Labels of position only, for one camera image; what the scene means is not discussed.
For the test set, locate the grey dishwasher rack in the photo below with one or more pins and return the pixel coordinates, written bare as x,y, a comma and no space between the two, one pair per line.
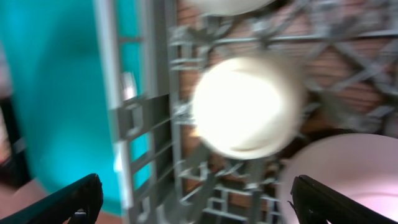
154,53

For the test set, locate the teal plastic tray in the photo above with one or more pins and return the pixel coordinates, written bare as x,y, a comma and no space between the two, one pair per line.
53,56

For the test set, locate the pink bowl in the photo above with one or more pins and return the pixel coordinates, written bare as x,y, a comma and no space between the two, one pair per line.
362,167

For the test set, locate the white bowl with nuts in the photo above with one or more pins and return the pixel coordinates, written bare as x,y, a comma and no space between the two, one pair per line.
227,7

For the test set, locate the small white round cup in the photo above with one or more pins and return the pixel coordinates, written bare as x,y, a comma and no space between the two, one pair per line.
249,107

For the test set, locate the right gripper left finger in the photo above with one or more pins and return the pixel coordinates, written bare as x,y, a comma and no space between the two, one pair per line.
79,202

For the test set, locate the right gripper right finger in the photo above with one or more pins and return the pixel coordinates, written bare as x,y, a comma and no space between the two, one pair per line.
315,203

